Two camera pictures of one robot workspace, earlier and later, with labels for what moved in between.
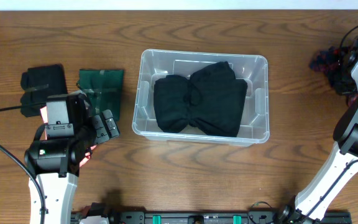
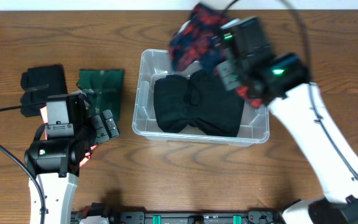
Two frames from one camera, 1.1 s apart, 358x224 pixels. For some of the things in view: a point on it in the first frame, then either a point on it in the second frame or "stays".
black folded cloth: [38, 83] stays
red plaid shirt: [325, 62] → [192, 44]
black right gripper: [337, 83] → [232, 67]
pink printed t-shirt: [44, 116] stays
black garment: [211, 99] stays
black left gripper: [105, 126] stays
